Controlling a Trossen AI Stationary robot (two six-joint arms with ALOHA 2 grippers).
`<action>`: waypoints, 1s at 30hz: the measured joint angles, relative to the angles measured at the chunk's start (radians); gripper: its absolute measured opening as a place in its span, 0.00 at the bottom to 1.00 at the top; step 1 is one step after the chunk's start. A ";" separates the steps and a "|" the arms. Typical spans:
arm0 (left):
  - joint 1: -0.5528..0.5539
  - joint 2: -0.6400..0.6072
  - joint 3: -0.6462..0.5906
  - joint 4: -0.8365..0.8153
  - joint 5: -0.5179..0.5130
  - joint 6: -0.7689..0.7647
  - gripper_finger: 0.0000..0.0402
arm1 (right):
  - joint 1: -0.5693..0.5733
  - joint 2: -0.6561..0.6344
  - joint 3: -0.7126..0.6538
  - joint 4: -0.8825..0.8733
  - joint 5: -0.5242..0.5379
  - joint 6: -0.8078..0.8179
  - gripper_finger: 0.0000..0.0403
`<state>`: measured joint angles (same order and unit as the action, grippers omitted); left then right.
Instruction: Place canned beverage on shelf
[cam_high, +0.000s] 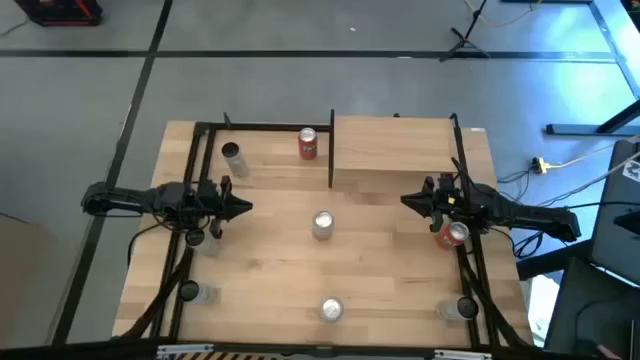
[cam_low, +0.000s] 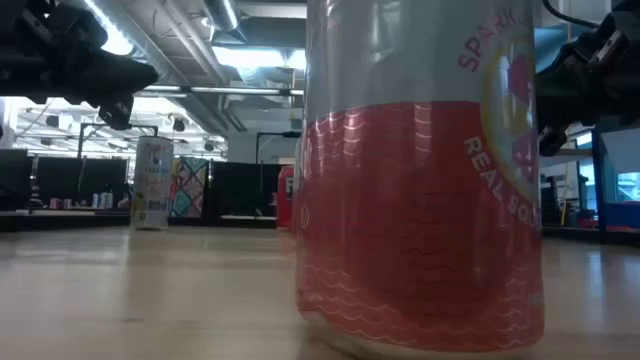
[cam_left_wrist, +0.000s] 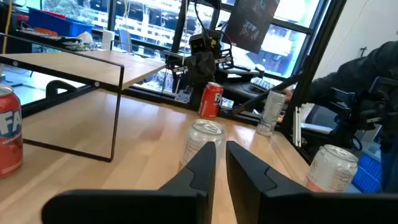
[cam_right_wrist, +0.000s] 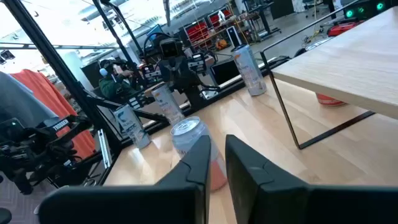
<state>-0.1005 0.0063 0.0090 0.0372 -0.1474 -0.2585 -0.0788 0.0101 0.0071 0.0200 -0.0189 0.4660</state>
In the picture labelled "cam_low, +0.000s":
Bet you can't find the colourful patterned panel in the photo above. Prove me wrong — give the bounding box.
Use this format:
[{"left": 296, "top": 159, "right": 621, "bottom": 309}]
[{"left": 169, "top": 156, "right": 210, "bottom": 219}]

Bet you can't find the silver can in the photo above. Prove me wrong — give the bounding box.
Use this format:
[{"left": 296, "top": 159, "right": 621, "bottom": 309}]
[{"left": 294, "top": 0, "right": 546, "bottom": 359}]

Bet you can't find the orange-red Fanta can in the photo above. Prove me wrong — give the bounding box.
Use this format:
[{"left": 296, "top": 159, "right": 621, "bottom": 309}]
[{"left": 276, "top": 164, "right": 298, "bottom": 231}]

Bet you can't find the ceiling light panel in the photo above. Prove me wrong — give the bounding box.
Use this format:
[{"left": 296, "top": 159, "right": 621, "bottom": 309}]
[{"left": 212, "top": 45, "right": 307, "bottom": 71}]

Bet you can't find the silver ventilation duct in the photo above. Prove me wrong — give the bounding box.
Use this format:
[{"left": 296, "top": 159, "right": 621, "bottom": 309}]
[{"left": 202, "top": 0, "right": 247, "bottom": 32}]

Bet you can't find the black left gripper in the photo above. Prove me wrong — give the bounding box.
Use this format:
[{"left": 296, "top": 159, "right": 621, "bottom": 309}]
[{"left": 0, "top": 0, "right": 159, "bottom": 132}]

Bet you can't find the ceiling strip light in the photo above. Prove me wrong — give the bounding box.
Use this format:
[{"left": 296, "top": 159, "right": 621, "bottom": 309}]
[{"left": 82, "top": 0, "right": 135, "bottom": 56}]

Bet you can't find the tall white black-top can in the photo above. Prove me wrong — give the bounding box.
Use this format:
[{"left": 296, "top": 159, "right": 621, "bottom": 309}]
[{"left": 129, "top": 135, "right": 175, "bottom": 232}]

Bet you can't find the grey ceiling pipe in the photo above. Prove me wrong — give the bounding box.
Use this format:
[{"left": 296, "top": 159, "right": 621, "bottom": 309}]
[{"left": 133, "top": 84, "right": 305, "bottom": 97}]

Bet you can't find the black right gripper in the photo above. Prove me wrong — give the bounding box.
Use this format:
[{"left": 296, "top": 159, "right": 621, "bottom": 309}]
[{"left": 535, "top": 0, "right": 640, "bottom": 158}]

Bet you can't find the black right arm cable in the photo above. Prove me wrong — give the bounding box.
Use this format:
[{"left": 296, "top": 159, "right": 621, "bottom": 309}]
[{"left": 542, "top": 0, "right": 601, "bottom": 30}]

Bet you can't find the black metal stand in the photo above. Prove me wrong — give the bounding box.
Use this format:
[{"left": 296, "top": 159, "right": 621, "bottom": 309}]
[
  {"left": 255, "top": 130, "right": 302, "bottom": 166},
  {"left": 77, "top": 122, "right": 160, "bottom": 160}
]

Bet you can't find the black aluminium table frame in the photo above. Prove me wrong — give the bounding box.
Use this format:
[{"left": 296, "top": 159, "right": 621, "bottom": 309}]
[{"left": 0, "top": 209, "right": 297, "bottom": 234}]

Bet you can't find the black partition panel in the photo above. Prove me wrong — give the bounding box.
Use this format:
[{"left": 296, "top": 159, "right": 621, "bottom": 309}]
[
  {"left": 0, "top": 148, "right": 130, "bottom": 212},
  {"left": 208, "top": 161, "right": 282, "bottom": 221}
]

